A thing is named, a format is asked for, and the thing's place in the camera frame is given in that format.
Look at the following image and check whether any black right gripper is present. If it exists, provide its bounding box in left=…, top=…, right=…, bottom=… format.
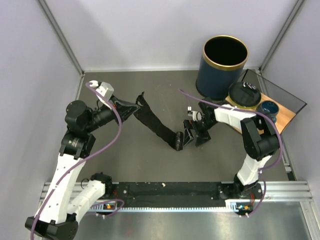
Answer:
left=183, top=116, right=218, bottom=147

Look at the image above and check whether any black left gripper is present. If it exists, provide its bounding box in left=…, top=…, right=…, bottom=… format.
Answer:
left=84, top=94, right=140, bottom=133

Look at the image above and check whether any black trash bag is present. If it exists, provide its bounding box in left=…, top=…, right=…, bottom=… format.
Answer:
left=133, top=91, right=184, bottom=151

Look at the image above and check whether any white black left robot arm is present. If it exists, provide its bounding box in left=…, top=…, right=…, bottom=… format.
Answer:
left=25, top=96, right=140, bottom=240

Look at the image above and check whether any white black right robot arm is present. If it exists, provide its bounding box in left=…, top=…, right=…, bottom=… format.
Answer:
left=183, top=101, right=280, bottom=198

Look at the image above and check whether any dark blue gold-rimmed trash bin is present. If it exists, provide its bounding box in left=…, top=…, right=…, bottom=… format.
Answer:
left=195, top=35, right=249, bottom=101

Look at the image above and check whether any black round plate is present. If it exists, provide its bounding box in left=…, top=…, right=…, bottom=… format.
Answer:
left=228, top=81, right=262, bottom=109

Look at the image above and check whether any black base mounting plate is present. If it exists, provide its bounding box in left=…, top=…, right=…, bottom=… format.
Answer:
left=102, top=182, right=262, bottom=207

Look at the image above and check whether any blue ceramic mug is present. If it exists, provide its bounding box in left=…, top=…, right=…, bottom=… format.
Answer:
left=256, top=100, right=280, bottom=123

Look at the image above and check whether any wooden shelf with glass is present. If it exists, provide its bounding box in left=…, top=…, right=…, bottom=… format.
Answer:
left=225, top=69, right=307, bottom=133

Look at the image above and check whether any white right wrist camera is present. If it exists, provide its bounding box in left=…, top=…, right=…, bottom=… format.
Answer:
left=187, top=106, right=197, bottom=120

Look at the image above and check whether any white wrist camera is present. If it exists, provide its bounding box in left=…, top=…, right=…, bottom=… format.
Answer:
left=187, top=106, right=197, bottom=120
left=89, top=80, right=114, bottom=101

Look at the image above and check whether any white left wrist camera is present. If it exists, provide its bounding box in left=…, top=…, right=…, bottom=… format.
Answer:
left=89, top=80, right=114, bottom=101

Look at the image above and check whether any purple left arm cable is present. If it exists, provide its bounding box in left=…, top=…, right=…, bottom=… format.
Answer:
left=29, top=81, right=126, bottom=240

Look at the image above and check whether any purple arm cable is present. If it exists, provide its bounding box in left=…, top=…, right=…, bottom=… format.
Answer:
left=29, top=81, right=126, bottom=240
left=177, top=88, right=285, bottom=217

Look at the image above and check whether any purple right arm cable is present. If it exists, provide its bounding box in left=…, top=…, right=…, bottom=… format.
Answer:
left=177, top=88, right=285, bottom=217

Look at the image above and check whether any grey slotted cable duct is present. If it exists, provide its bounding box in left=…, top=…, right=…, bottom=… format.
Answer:
left=88, top=199, right=253, bottom=215

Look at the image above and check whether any aluminium frame rail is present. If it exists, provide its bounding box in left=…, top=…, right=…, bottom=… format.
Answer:
left=39, top=180, right=314, bottom=203

